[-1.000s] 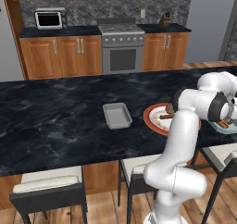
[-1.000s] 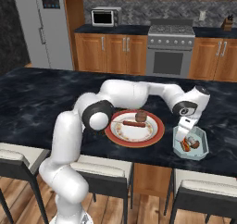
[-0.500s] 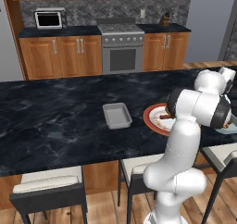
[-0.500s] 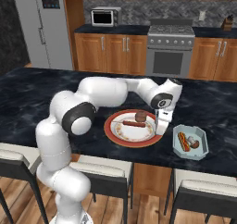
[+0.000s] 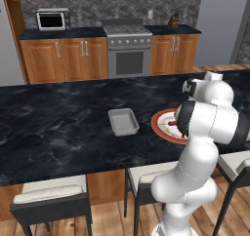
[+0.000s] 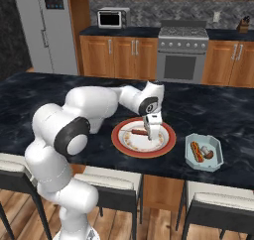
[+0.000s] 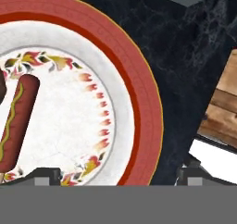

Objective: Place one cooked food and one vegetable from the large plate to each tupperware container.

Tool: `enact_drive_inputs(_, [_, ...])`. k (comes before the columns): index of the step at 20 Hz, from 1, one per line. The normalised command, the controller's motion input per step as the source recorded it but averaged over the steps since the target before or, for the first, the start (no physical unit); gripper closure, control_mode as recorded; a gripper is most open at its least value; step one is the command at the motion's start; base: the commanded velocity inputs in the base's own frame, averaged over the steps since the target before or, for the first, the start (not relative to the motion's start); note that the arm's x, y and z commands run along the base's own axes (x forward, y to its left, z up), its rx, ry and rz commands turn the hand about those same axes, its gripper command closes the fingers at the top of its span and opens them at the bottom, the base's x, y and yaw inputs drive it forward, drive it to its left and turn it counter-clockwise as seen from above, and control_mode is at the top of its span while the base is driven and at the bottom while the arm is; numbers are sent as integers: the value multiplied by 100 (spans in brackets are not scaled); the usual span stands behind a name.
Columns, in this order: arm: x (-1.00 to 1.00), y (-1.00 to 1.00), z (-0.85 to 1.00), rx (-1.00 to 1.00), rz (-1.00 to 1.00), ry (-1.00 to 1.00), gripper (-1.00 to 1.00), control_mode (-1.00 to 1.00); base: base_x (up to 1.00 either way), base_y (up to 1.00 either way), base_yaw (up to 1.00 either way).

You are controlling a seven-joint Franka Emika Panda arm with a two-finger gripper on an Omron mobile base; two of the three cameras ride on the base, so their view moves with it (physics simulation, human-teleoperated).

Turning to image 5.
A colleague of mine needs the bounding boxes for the grey fridge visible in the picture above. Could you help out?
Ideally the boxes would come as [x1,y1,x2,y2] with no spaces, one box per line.
[0,0,27,88]

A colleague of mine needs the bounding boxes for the wooden island base panel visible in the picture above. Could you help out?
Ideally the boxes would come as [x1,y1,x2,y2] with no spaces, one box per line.
[0,168,229,222]

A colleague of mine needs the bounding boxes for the black stool with cream cushion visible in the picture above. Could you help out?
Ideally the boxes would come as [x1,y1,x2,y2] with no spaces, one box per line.
[123,160,181,236]
[211,149,250,236]
[9,174,94,236]

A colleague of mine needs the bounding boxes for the silver toaster oven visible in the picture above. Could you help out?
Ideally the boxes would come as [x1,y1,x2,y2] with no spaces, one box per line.
[35,8,72,32]

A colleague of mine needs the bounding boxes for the narrow wooden base cupboards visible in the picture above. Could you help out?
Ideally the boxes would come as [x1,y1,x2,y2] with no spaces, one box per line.
[148,33,200,77]

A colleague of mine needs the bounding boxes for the wooden knife block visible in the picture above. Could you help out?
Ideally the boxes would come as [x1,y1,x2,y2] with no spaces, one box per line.
[167,12,181,29]

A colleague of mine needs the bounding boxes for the grey tupperware container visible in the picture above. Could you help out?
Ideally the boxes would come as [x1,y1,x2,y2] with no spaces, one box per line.
[107,107,141,138]

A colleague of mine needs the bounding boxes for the large red-rimmed plate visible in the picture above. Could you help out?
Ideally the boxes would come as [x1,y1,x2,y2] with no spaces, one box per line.
[149,107,190,146]

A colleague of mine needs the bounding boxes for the wide wooden base cupboards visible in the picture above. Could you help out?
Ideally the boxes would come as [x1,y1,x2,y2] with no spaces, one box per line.
[20,36,109,85]

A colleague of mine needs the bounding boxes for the stainless steel stove with oven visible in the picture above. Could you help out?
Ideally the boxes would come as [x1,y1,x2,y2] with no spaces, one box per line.
[101,18,153,80]

